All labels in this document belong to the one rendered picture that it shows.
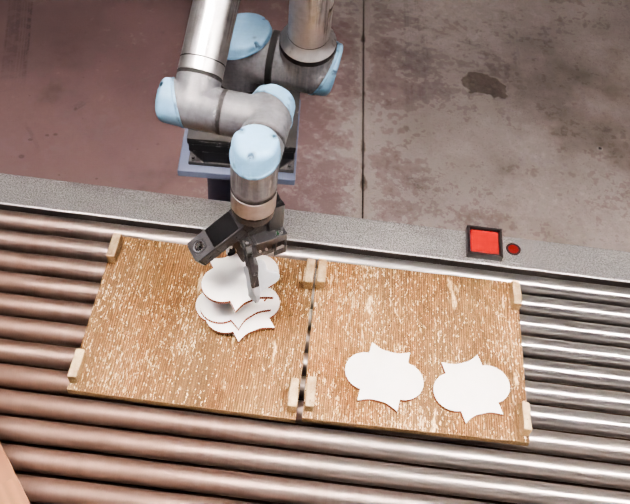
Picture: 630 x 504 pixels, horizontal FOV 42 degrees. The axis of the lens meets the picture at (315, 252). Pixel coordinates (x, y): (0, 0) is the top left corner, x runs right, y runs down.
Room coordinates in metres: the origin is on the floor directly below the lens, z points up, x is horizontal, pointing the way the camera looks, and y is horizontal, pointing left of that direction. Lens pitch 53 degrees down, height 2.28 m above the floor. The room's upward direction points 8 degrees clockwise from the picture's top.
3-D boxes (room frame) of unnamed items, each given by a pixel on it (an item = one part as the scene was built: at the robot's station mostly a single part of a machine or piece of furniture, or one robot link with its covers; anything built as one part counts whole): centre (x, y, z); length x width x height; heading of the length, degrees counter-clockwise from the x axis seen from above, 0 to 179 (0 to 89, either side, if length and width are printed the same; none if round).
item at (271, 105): (0.97, 0.12, 1.33); 0.11 x 0.11 x 0.08; 86
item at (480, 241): (1.10, -0.35, 0.92); 0.06 x 0.06 x 0.01; 1
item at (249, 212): (0.87, 0.11, 1.25); 0.08 x 0.08 x 0.05
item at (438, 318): (0.82, -0.22, 0.93); 0.41 x 0.35 x 0.02; 92
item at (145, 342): (0.81, 0.20, 0.93); 0.41 x 0.35 x 0.02; 90
